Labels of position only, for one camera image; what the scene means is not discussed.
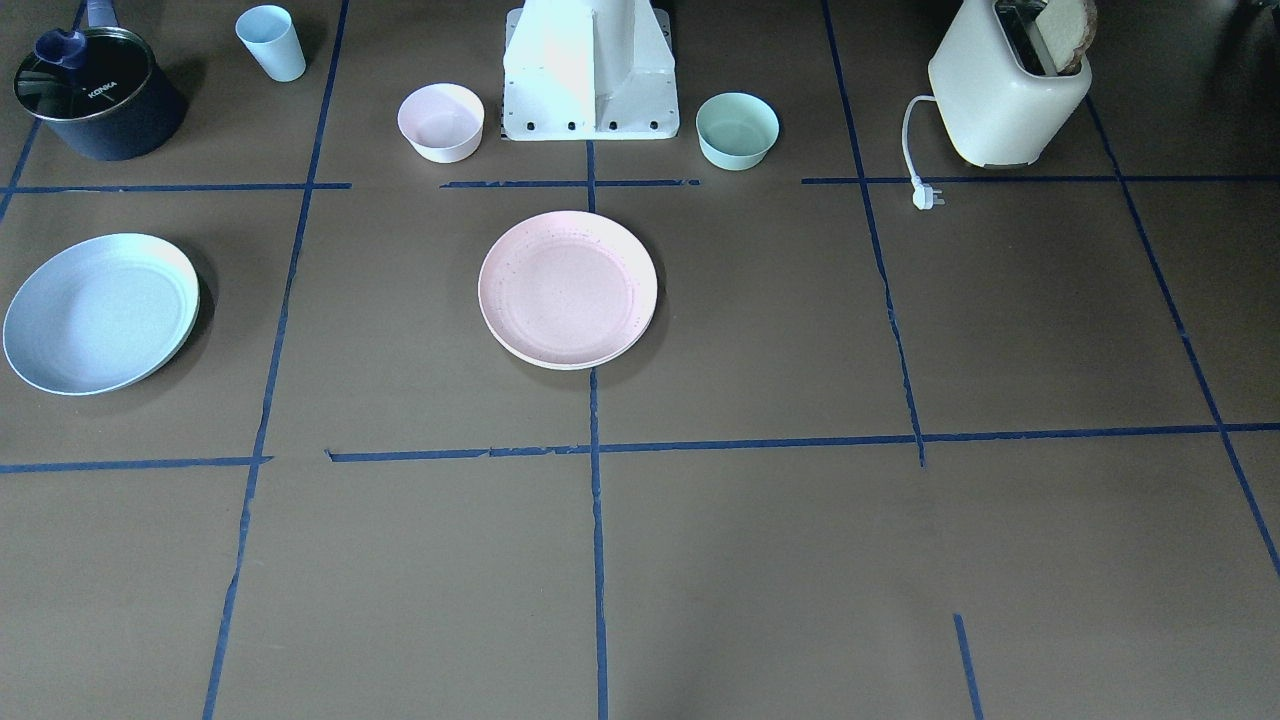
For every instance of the pink plate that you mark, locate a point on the pink plate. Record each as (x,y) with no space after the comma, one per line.
(567,258)

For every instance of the cream plate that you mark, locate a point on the cream plate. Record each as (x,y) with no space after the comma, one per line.
(568,337)

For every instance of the green bowl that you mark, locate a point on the green bowl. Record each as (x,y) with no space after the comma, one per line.
(735,131)

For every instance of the pink bowl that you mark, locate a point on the pink bowl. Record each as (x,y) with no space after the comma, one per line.
(443,122)

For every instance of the cream toaster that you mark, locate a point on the cream toaster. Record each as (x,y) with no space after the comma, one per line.
(999,99)

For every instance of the light blue cup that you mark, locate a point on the light blue cup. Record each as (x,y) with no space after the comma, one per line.
(268,32)

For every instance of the blue plate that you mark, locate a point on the blue plate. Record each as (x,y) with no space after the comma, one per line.
(101,315)

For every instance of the bread slice in toaster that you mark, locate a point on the bread slice in toaster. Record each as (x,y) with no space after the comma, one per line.
(1067,29)

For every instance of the dark blue pot with lid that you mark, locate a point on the dark blue pot with lid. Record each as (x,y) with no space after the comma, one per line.
(100,89)

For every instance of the white camera post with base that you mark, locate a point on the white camera post with base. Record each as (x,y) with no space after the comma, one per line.
(589,71)

